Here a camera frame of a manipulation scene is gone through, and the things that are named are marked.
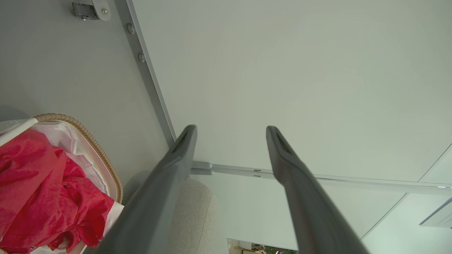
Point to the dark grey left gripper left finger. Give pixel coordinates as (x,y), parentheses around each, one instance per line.
(155,208)

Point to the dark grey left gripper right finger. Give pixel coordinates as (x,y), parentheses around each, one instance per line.
(310,211)

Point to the red shorts with white stripe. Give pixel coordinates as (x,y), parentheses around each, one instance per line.
(39,190)

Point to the grey fabric sofa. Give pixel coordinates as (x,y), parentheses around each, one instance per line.
(197,218)

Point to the white basket with wicker rim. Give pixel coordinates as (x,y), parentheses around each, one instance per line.
(102,155)

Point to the white cloth basket liner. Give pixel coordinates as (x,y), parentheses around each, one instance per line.
(76,144)

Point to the round grey partition foot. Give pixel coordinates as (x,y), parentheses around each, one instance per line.
(131,28)
(141,57)

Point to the grey partition upright post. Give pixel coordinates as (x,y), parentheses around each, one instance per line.
(353,180)

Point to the metal caster bracket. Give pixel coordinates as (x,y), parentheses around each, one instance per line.
(90,10)

